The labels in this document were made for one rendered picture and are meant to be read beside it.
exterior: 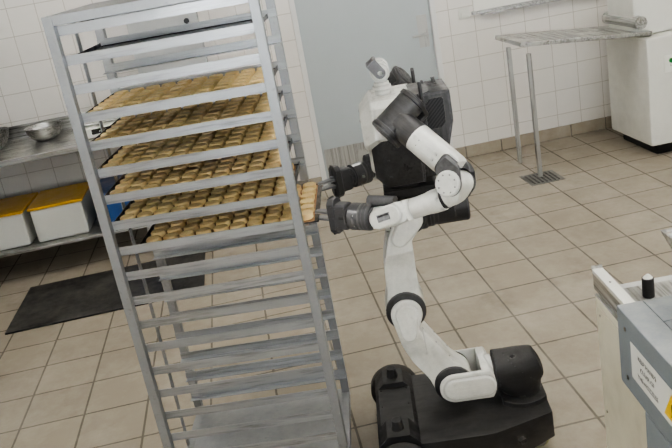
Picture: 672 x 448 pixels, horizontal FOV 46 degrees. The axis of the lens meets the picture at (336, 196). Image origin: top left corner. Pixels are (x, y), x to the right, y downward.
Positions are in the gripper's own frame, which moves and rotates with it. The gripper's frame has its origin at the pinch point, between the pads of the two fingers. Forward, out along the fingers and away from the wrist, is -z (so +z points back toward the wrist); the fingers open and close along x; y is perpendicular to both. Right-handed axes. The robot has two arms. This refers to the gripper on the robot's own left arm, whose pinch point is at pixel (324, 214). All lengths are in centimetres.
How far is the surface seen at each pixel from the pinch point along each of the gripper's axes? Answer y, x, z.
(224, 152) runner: 17.6, 27.3, -20.8
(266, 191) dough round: 6.6, 10.2, -16.5
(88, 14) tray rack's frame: 35, 76, -45
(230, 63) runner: 14, 54, -14
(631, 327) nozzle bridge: 72, 13, 112
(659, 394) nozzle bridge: 81, 6, 117
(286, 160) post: 10.6, 22.3, -2.9
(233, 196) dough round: 10.6, 9.7, -27.4
